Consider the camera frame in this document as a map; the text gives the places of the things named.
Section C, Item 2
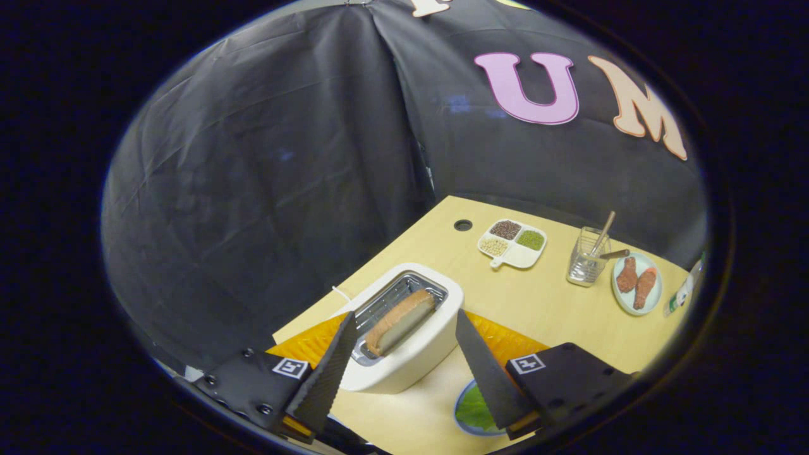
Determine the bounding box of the wire utensil holder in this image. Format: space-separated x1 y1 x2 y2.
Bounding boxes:
566 226 612 288

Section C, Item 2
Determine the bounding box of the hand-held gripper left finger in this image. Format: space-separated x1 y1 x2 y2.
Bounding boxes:
190 311 358 443

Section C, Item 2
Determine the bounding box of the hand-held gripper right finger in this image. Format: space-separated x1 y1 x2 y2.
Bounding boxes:
455 308 636 441

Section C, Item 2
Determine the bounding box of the green lettuce leaf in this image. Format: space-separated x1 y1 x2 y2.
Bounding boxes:
455 384 500 434

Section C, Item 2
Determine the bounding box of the clear water bottle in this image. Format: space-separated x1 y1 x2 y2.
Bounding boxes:
664 253 707 318

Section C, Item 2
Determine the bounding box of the pale green plate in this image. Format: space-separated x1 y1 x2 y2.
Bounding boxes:
611 252 664 317

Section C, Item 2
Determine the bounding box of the black backdrop cloth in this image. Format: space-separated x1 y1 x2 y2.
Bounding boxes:
101 0 709 380

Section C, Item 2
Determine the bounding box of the white divided grain dish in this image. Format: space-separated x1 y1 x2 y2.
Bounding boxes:
477 219 548 270

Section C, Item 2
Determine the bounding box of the white toaster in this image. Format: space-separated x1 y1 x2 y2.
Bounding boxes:
335 263 465 394

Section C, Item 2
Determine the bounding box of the blue plate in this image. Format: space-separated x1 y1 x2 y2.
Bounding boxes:
453 379 506 437

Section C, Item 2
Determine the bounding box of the toasted bread slice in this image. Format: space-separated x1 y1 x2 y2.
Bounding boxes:
365 289 437 358

